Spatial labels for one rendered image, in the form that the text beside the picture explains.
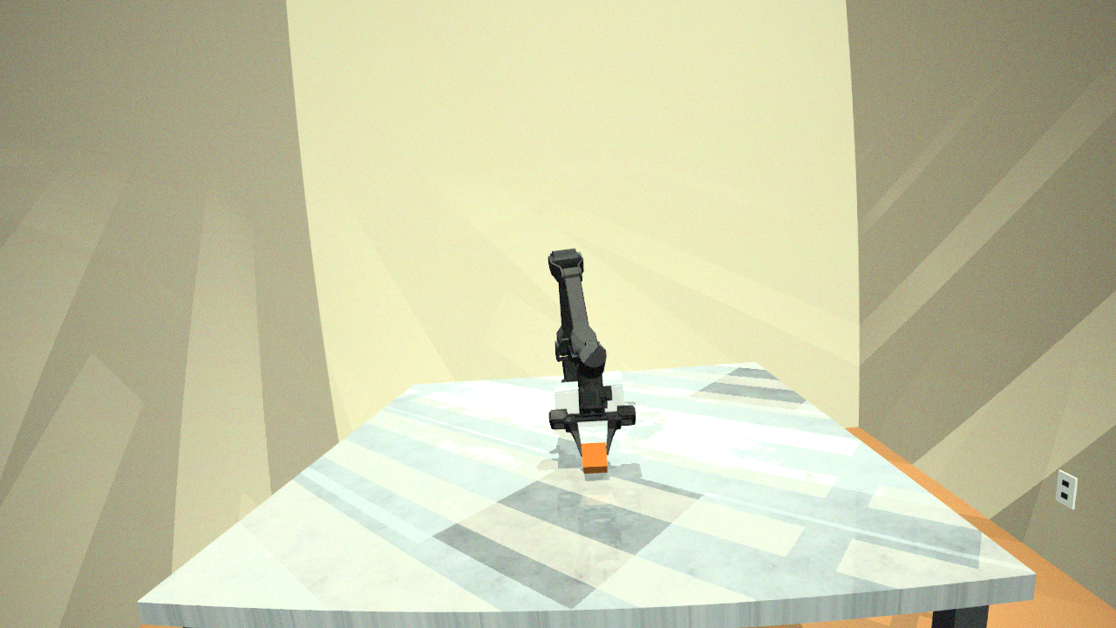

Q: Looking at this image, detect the orange block with dark square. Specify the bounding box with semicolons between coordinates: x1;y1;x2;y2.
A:
583;442;608;474

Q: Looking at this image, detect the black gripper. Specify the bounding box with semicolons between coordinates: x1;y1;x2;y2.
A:
548;383;636;457

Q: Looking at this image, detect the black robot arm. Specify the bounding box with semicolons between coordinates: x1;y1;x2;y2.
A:
548;248;613;408

